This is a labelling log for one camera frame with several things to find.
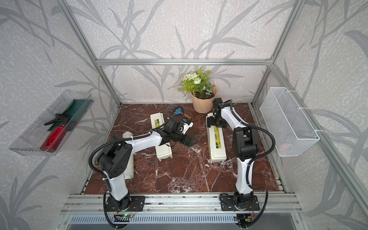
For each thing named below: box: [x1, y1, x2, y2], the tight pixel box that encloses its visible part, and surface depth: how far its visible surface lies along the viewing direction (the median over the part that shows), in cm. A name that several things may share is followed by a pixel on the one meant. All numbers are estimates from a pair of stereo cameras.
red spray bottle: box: [39, 124, 68, 153], surface depth 60 cm
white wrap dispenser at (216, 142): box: [206, 112, 228, 164], surface depth 88 cm
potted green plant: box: [177, 66, 218, 114], surface depth 104 cm
